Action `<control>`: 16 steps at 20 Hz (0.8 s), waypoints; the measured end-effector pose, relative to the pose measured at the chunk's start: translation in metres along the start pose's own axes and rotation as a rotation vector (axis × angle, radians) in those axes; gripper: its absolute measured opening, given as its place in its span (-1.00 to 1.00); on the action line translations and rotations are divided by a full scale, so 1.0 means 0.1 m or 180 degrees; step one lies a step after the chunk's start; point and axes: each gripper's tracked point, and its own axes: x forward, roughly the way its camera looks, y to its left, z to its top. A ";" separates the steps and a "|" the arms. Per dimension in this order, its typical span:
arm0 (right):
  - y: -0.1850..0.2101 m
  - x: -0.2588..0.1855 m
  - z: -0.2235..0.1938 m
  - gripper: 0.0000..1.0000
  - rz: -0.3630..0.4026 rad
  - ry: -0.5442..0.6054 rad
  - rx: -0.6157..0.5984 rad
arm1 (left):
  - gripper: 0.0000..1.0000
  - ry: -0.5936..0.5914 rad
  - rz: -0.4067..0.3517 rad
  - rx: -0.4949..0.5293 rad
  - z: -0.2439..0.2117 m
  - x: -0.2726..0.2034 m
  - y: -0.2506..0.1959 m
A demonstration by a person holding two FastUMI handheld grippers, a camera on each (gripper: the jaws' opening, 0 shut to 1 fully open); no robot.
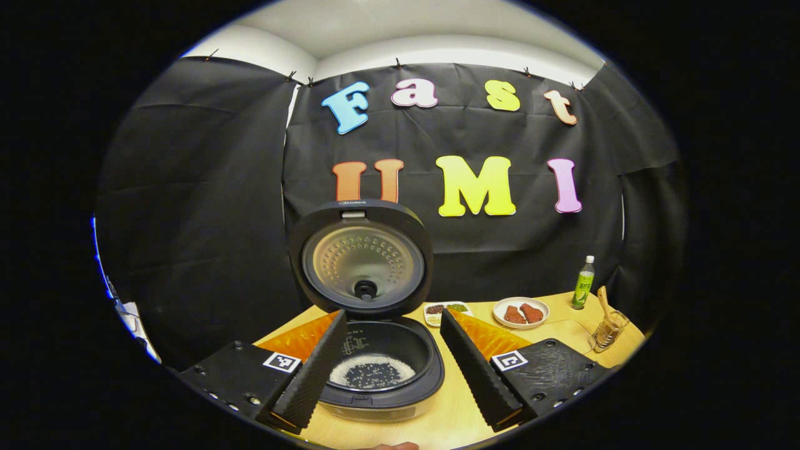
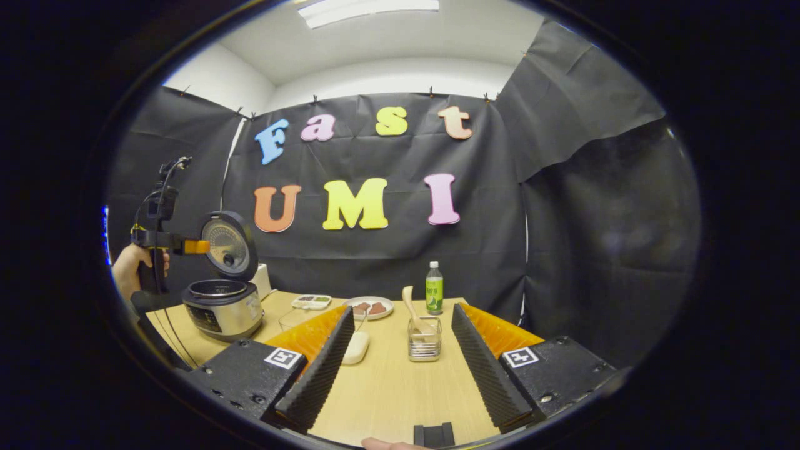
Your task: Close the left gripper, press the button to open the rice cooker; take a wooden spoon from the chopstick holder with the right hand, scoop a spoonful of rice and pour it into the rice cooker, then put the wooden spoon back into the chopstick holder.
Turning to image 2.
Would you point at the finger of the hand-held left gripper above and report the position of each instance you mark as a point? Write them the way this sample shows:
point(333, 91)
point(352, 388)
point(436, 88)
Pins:
point(197, 247)

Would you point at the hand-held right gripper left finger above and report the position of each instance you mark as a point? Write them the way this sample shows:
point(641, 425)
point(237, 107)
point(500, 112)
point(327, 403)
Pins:
point(250, 375)

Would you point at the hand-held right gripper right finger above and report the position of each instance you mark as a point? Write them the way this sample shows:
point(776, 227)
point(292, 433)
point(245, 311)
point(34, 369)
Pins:
point(562, 375)

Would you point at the grey rice cooker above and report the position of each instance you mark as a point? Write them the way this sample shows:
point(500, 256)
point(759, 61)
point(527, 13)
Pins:
point(222, 312)

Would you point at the clear container of white rice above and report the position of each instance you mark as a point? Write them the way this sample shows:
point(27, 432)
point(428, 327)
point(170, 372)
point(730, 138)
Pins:
point(356, 348)

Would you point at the wooden spoon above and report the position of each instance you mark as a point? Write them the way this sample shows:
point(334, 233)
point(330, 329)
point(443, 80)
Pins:
point(412, 309)

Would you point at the white box with wooden utensils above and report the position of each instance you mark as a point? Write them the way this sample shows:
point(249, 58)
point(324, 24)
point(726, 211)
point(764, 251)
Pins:
point(262, 281)

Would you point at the white divided tray with beans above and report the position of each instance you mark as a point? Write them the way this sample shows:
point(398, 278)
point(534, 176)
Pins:
point(311, 302)

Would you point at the white plate with meat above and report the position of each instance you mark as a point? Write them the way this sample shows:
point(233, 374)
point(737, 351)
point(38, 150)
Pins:
point(372, 307)

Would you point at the green drink bottle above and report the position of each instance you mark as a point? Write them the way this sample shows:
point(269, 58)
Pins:
point(434, 294)

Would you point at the black backdrop cloth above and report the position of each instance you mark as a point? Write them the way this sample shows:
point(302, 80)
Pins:
point(387, 262)

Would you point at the long ceiling light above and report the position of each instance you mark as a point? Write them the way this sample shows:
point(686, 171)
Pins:
point(369, 9)

